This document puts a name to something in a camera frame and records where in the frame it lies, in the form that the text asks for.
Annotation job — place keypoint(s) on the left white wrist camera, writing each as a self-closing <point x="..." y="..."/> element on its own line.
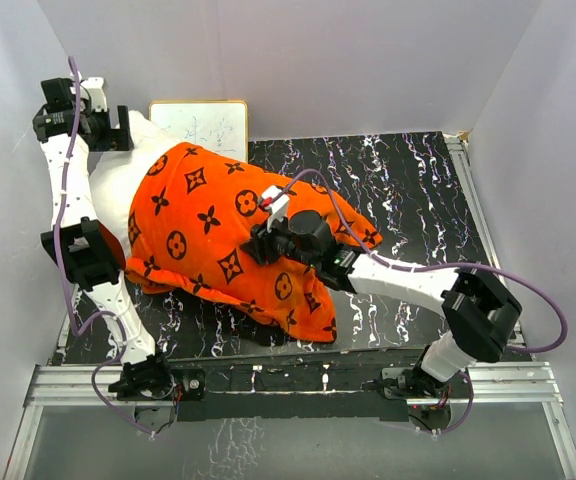
<point x="92" y="96"/>

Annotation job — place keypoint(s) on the orange patterned pillowcase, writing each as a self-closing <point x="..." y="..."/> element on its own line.
<point x="190" y="215"/>

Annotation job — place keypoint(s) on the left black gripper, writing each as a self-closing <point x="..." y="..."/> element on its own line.
<point x="112" y="140"/>

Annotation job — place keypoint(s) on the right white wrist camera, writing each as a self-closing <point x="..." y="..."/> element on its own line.
<point x="274" y="201"/>

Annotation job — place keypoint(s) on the aluminium frame rail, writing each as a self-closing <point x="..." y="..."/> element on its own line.
<point x="507" y="423"/>

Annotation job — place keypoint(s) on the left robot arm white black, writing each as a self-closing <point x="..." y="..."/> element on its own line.
<point x="74" y="122"/>

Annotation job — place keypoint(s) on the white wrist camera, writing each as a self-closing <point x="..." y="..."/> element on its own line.
<point x="274" y="201"/>
<point x="92" y="96"/>

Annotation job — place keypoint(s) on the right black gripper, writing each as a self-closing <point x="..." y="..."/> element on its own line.
<point x="260" y="245"/>

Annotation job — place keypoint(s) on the small whiteboard yellow frame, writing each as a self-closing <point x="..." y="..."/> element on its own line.
<point x="220" y="126"/>

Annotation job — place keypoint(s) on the white pillow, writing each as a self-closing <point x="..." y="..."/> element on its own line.
<point x="117" y="175"/>

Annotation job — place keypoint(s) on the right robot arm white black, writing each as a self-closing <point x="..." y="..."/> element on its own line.
<point x="480" y="311"/>

